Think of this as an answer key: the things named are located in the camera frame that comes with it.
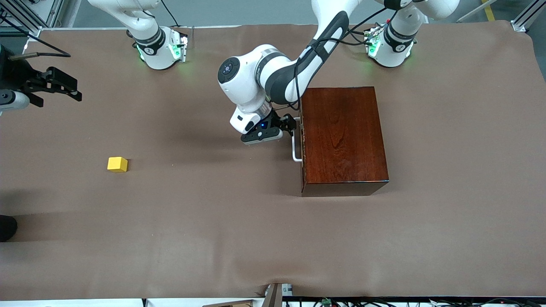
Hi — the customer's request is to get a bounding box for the silver aluminium profile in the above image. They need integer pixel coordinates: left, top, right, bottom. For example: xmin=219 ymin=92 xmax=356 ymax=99
xmin=511 ymin=0 xmax=546 ymax=32

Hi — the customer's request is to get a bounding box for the wooden drawer with white handle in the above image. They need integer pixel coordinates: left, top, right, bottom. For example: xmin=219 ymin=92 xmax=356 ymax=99
xmin=291 ymin=112 xmax=306 ymax=193

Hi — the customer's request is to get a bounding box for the yellow wooden block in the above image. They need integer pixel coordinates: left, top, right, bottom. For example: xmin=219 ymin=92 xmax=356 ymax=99
xmin=107 ymin=156 xmax=128 ymax=173

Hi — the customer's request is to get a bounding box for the aluminium frame with dark struts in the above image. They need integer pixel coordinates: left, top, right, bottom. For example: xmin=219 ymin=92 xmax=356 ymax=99
xmin=0 ymin=0 xmax=64 ymax=41

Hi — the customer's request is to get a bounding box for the black rounded object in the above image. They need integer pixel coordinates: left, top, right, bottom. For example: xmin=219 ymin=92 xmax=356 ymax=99
xmin=0 ymin=215 xmax=18 ymax=243

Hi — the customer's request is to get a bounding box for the tan cardboard piece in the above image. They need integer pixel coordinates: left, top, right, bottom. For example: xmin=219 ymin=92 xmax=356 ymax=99
xmin=201 ymin=299 xmax=253 ymax=307

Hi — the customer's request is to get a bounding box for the dark wooden drawer cabinet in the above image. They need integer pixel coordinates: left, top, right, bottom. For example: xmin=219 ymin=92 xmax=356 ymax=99
xmin=300 ymin=87 xmax=389 ymax=197

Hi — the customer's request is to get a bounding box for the brown table cover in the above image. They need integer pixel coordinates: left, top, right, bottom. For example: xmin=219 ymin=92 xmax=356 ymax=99
xmin=0 ymin=22 xmax=546 ymax=300

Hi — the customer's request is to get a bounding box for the black right arm base cable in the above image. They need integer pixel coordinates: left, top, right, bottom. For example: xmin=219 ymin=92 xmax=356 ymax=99
xmin=160 ymin=0 xmax=180 ymax=27

